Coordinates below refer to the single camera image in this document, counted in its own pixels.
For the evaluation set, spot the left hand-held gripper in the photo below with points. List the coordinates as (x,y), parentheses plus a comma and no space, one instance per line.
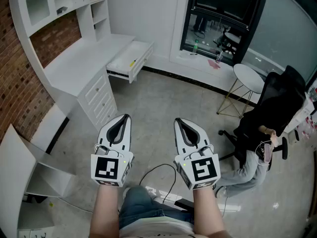
(106,168)

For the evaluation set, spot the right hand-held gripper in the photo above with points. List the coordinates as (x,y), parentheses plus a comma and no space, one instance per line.
(204,171)

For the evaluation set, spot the yellow black screwdriver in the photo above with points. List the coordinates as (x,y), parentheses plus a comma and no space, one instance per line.
(133,63)

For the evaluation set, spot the white desk drawer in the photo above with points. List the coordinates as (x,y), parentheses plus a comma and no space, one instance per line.
(128,56)

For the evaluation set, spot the person's right forearm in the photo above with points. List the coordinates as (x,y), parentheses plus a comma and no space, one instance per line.
(210,212)

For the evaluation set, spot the person's left forearm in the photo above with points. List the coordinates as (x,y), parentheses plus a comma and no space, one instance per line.
(105,212)

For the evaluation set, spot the black floor device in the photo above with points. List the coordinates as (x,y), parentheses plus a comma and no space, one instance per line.
(184,204)

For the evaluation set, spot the person's blue jeans legs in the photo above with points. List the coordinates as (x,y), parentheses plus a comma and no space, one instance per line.
(141,207)

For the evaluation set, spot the red paper piece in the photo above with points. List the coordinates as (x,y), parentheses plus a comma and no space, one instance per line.
(213,64)

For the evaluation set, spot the white desk with hutch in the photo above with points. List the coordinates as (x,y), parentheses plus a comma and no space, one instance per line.
(81,66)

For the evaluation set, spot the pink phone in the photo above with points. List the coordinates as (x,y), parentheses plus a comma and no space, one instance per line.
(267,152)

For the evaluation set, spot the round white side table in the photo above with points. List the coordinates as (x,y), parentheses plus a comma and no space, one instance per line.
(247,77)

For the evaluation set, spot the clear plastic cup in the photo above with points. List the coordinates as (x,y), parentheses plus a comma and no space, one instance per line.
(218,58)

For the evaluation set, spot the green bottle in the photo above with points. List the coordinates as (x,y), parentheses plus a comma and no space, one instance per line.
(195,47)

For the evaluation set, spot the person's white shirt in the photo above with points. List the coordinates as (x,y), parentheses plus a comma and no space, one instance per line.
(153,230)

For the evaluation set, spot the black office chair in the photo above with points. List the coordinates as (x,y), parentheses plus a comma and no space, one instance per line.
(282,95)

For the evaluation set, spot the white open shelf unit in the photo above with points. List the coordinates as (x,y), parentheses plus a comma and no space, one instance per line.
(15,172)

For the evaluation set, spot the black framed window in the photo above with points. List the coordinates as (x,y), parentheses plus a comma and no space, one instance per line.
(223,14)

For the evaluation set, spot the small black object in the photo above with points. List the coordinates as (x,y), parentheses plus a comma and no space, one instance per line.
(62,10)

